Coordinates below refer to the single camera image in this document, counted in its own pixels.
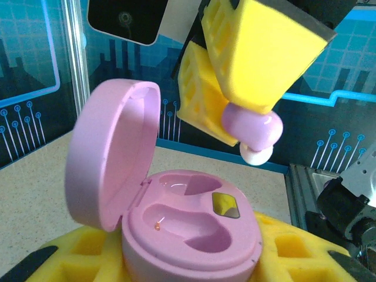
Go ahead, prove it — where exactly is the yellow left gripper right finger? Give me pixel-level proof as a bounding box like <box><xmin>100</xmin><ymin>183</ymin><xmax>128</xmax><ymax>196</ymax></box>
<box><xmin>249</xmin><ymin>210</ymin><xmax>376</xmax><ymax>282</ymax></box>

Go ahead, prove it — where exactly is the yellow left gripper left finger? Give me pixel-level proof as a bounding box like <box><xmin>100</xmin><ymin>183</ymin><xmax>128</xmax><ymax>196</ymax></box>
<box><xmin>0</xmin><ymin>225</ymin><xmax>127</xmax><ymax>282</ymax></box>

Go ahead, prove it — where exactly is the purple wireless earbud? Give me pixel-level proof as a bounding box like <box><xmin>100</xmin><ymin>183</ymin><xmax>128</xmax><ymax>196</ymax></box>
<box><xmin>221</xmin><ymin>103</ymin><xmax>284</xmax><ymax>166</ymax></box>

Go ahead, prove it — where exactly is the purple earbud charging case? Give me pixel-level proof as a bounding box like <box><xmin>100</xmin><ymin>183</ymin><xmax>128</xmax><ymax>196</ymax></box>
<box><xmin>63</xmin><ymin>78</ymin><xmax>263</xmax><ymax>282</ymax></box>

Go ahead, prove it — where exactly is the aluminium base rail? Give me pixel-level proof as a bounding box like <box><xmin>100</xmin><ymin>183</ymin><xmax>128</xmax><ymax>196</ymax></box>
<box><xmin>286</xmin><ymin>163</ymin><xmax>341</xmax><ymax>224</ymax></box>

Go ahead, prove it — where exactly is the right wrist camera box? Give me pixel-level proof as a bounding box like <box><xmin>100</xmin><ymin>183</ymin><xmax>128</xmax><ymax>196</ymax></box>
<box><xmin>87</xmin><ymin>0</ymin><xmax>203</xmax><ymax>46</ymax></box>

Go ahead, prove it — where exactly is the aluminium frame post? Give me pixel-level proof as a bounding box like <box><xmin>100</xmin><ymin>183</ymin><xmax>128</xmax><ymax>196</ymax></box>
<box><xmin>61</xmin><ymin>0</ymin><xmax>90</xmax><ymax>115</ymax></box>

